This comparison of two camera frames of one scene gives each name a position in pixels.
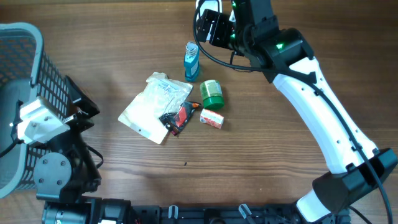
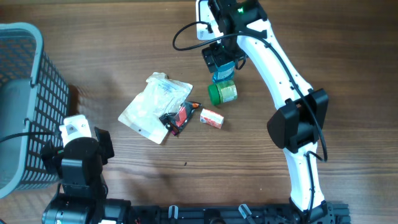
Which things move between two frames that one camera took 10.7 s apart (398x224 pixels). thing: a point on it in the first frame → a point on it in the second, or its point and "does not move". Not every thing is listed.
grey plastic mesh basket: [27, 71] does not move
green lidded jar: [212, 94] → [222, 92]
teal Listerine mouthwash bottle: [191, 61] → [224, 72]
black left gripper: [84, 104] → [105, 144]
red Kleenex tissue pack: [211, 118] does not move
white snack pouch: [160, 95] does not move
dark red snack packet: [175, 121] does not move
